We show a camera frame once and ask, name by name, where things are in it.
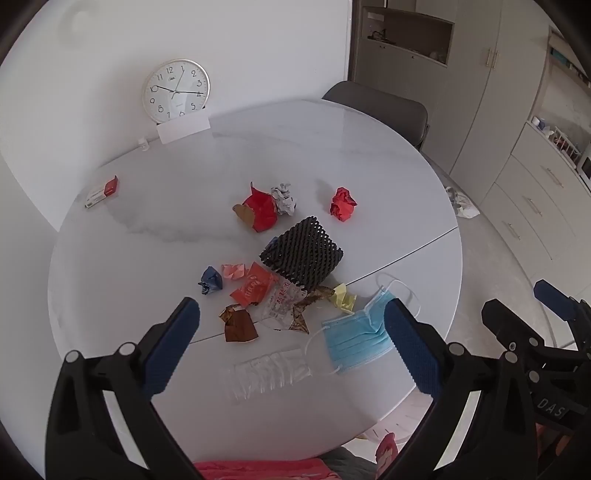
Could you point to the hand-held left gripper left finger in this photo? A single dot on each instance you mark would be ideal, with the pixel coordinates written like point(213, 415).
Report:
point(175, 350)

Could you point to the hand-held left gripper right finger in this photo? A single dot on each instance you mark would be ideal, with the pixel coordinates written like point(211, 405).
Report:
point(411, 350)

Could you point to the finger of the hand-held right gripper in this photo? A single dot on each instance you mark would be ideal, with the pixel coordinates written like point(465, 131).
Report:
point(551, 295)
point(503, 318)

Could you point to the blue face mask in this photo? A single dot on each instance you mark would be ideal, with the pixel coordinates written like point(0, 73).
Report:
point(355, 337)

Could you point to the dark brown foil wrapper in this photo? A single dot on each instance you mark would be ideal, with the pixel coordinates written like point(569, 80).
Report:
point(238, 325)

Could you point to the blue wrapper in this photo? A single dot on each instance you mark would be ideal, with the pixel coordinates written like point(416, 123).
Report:
point(211, 280)

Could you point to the yellow paper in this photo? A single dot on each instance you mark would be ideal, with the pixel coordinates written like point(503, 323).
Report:
point(344, 300)

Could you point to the clear plastic tray wrapper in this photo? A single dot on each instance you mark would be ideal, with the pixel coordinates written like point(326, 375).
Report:
point(268, 374)

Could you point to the pink paper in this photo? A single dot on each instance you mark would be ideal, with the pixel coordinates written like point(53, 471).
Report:
point(233, 271)

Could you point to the orange snack packet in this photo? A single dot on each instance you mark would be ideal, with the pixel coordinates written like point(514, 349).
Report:
point(251, 286)

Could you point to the clear and gold snack wrapper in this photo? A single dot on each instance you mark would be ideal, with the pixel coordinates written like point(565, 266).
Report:
point(281, 300)

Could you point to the black foam net sleeve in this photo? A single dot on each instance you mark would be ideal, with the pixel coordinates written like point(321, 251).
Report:
point(300, 254)

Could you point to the red paper ball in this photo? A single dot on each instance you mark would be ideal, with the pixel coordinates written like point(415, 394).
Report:
point(344, 204)

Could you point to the red and brown wrapper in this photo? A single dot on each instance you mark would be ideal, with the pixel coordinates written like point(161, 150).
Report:
point(258, 207)

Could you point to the grey white paper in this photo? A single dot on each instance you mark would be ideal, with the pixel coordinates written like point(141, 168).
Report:
point(284, 199)

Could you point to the grey drawer cabinet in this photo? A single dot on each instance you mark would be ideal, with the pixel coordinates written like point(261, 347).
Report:
point(531, 203)

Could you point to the white plastic bag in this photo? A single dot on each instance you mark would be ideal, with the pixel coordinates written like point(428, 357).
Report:
point(461, 203)

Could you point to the white countertop appliance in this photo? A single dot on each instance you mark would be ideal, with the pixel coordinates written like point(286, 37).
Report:
point(585, 168)

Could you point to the person's pink clothing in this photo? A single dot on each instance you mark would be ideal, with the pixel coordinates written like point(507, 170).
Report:
point(258, 470)

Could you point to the white dish rack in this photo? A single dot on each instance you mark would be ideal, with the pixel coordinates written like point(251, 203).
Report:
point(565, 144)

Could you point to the red and white box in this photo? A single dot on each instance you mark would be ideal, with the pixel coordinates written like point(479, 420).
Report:
point(104, 190)

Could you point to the small white bottle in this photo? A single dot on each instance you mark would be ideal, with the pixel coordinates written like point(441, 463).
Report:
point(143, 144)

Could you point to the grey built-in cabinet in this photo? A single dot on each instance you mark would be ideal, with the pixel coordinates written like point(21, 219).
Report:
point(480, 92)

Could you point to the white paper card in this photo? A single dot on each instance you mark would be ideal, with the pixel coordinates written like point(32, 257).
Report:
point(182, 129)

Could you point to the row of books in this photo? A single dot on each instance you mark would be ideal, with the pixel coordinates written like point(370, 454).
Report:
point(565, 59)

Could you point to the grey chair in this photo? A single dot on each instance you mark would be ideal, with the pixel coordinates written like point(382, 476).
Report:
point(378, 106)

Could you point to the round white wall clock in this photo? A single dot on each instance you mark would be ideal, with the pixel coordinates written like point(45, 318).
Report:
point(175, 90)

